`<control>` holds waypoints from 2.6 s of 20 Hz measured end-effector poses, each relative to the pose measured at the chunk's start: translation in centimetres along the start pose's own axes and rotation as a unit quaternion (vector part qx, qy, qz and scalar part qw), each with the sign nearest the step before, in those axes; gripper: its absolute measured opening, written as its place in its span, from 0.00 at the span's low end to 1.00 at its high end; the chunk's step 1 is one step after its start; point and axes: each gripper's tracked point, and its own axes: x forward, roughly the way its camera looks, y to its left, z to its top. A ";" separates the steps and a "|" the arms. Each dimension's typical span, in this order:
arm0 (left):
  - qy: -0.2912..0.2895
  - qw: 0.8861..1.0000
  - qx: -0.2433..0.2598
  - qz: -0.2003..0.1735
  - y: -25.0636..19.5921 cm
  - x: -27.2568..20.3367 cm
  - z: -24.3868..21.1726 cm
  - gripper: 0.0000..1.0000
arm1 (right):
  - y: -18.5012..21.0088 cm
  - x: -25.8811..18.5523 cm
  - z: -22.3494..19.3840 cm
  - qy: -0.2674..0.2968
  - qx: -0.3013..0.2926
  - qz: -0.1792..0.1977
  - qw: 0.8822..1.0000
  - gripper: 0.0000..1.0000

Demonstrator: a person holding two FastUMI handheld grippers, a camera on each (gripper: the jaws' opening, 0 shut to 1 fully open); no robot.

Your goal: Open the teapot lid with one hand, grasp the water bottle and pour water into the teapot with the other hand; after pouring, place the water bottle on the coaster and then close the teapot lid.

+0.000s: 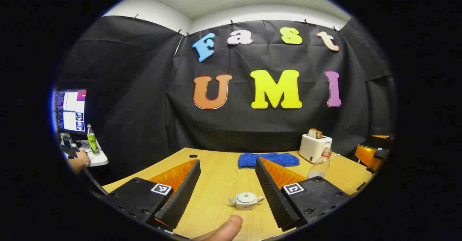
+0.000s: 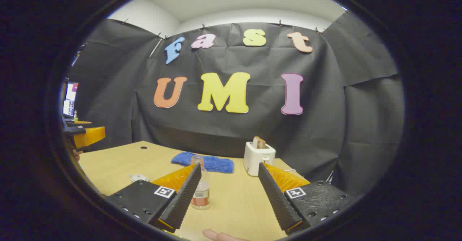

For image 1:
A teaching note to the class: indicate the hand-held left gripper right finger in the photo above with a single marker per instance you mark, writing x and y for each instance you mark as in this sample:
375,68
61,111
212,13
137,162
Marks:
274,194

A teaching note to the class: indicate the clear plastic water bottle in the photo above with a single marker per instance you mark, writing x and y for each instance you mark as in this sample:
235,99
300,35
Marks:
320,165

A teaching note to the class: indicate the computer monitor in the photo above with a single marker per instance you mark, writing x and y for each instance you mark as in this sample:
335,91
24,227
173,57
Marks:
70,111

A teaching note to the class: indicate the bread slice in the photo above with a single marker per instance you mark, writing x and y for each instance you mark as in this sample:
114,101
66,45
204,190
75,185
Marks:
314,133

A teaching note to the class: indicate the blue towel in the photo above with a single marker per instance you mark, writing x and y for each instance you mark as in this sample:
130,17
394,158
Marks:
278,159

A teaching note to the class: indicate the white ceramic teacup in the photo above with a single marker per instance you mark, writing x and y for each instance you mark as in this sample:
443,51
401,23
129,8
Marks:
247,205

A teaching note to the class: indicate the green drink bottle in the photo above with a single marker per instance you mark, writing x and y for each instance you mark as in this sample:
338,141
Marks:
92,140

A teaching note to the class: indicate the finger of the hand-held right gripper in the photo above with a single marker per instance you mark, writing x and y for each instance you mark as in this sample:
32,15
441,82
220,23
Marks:
380,137
364,156

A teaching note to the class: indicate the white side table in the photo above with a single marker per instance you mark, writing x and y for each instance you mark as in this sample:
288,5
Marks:
98,158

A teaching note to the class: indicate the black backdrop cloth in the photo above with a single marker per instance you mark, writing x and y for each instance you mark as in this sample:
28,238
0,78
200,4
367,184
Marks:
144,107

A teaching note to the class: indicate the white toaster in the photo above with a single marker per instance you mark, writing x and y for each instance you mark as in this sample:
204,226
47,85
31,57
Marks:
314,149

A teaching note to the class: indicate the white teacup lid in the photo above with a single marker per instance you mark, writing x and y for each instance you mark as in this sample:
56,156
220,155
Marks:
246,197

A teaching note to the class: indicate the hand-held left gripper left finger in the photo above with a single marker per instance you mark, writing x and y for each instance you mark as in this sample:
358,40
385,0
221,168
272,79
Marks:
182,194

